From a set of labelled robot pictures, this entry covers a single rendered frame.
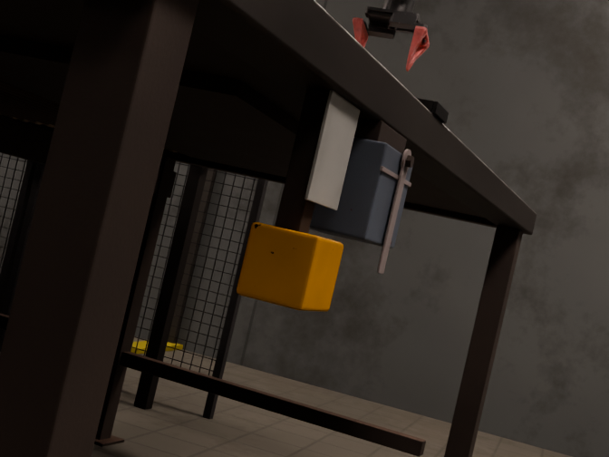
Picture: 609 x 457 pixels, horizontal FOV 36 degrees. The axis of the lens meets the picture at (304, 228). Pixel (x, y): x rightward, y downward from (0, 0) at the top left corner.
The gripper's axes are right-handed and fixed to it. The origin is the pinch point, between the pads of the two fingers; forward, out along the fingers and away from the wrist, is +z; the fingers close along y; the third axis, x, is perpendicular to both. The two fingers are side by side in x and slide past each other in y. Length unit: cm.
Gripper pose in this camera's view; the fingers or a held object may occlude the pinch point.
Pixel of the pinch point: (382, 62)
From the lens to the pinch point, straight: 179.2
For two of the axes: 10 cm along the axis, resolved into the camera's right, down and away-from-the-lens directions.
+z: -2.7, 9.3, -2.4
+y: -9.4, -2.0, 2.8
